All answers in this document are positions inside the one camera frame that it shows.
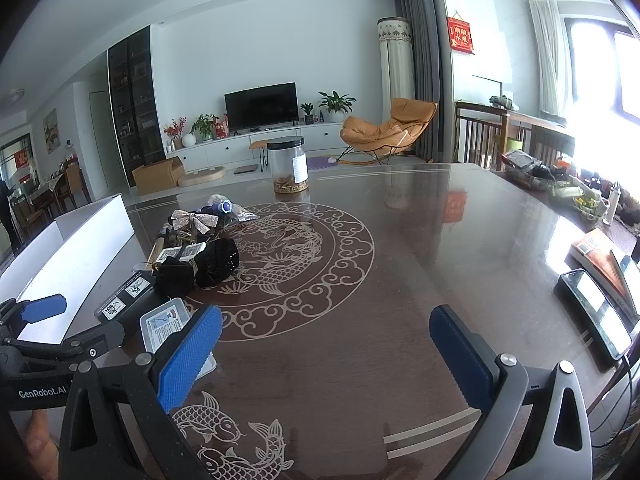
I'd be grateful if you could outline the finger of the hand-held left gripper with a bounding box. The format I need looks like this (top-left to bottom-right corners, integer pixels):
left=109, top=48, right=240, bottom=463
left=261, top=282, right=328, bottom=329
left=0, top=294, right=68, bottom=346
left=0, top=320, right=125, bottom=368

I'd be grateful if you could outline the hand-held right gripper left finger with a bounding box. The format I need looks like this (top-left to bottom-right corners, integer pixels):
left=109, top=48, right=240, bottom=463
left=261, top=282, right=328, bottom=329
left=59, top=304, right=223, bottom=480

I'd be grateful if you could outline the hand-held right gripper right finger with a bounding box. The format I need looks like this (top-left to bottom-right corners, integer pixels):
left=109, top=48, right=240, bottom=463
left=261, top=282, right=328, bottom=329
left=429, top=304, right=588, bottom=480

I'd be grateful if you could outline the gold perfume bottle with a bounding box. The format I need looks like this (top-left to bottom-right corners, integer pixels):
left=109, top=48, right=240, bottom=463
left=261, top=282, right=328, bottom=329
left=149, top=227, right=173, bottom=262

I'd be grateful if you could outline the person's left hand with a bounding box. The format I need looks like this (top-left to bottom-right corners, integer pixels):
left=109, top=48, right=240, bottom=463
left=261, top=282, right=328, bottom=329
left=22, top=410, right=61, bottom=461

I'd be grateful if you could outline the white plastic case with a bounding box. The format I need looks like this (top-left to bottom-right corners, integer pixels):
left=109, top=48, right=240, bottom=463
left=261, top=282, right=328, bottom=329
left=139, top=297, right=217, bottom=381

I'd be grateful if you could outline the black box with white labels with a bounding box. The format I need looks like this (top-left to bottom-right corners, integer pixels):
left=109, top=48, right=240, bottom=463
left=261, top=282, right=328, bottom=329
left=95, top=270, right=162, bottom=331

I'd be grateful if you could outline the black scrunchie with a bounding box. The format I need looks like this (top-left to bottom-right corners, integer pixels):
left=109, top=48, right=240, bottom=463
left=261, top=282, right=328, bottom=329
left=155, top=257, right=196, bottom=298

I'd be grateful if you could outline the dining table with chairs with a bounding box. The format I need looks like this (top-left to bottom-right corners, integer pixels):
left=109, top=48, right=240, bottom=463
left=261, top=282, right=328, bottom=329
left=10, top=157, right=91, bottom=241

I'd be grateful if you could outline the silver rhinestone bow hair clip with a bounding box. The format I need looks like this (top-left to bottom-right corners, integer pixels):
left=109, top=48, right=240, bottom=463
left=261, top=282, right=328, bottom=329
left=170, top=208, right=219, bottom=235

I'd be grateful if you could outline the black flat device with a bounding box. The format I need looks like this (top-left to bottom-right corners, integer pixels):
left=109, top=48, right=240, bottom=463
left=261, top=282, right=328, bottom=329
left=554, top=268, right=635, bottom=361

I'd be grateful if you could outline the cardboard box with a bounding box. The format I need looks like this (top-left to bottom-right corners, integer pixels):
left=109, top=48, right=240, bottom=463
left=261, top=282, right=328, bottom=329
left=131, top=156, right=187, bottom=196

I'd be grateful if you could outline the orange book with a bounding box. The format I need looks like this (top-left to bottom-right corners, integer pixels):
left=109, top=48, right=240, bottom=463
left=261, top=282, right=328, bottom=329
left=570, top=228, right=640, bottom=306

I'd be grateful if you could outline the beige round floor cushion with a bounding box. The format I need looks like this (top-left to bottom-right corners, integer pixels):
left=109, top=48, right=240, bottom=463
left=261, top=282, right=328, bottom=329
left=179, top=167, right=227, bottom=188

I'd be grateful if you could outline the tray of small goods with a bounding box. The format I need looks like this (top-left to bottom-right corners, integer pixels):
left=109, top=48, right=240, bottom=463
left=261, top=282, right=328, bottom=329
left=502, top=150, right=566, bottom=191

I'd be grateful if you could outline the clear jar with black lid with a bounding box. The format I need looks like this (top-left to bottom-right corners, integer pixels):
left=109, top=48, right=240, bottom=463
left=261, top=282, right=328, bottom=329
left=266, top=136, right=309, bottom=195

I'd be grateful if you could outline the white drink bottle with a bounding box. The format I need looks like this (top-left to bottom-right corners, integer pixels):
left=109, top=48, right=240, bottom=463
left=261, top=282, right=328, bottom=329
left=602, top=185, right=621, bottom=226

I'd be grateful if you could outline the dark glass display cabinet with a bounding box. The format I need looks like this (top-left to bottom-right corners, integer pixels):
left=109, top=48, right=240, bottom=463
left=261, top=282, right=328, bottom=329
left=107, top=25, right=167, bottom=188

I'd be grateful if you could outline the orange stool with black legs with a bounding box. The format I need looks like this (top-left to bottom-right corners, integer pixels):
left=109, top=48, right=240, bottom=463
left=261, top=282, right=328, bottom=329
left=249, top=137, right=273, bottom=173

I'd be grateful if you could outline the wooden chair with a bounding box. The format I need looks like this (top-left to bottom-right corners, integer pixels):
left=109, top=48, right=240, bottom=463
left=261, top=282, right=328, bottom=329
left=529, top=125, right=576, bottom=166
left=457, top=115, right=503, bottom=168

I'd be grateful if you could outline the bushy green potted plant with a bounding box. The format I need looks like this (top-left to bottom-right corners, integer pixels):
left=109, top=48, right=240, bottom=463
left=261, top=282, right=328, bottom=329
left=191, top=113, right=219, bottom=142

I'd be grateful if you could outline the orange lounge chair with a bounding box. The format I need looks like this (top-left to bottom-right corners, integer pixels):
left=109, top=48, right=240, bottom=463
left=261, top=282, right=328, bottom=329
left=339, top=97, right=438, bottom=166

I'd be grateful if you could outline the wooden sideboard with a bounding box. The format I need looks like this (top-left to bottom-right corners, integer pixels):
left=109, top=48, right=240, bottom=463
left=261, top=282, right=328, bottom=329
left=455, top=101, right=576, bottom=171

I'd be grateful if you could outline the white television cabinet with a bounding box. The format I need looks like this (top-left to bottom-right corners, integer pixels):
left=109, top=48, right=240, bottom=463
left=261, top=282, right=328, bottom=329
left=165, top=121, right=381, bottom=173

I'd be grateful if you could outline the black flat television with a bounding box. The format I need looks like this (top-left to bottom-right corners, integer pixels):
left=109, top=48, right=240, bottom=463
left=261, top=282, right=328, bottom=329
left=224, top=81, right=300, bottom=134

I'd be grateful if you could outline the large leafy potted plant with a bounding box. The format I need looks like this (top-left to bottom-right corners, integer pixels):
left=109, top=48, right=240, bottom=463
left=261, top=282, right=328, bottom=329
left=317, top=91, right=357, bottom=123

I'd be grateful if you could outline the standing air conditioner with cover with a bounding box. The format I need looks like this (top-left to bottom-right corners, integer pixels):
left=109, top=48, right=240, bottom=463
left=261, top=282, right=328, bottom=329
left=377, top=16, right=416, bottom=153

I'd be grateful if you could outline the grey curtain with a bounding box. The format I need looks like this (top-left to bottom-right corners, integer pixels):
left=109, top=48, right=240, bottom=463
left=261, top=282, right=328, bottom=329
left=392, top=0, right=453, bottom=163

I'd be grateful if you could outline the white sheer curtain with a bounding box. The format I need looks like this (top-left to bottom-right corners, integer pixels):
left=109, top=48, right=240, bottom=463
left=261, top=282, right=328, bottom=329
left=528, top=0, right=568, bottom=118

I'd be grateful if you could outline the black cable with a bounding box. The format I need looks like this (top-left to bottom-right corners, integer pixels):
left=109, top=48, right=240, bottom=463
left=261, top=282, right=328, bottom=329
left=585, top=355, right=640, bottom=431

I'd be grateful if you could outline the framed wall painting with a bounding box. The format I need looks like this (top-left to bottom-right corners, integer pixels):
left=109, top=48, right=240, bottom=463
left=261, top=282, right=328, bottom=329
left=42, top=108, right=60, bottom=153

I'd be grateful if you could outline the red wall hanging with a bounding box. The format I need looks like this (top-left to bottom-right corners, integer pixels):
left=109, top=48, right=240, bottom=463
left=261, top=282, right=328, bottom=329
left=446, top=16, right=476, bottom=54

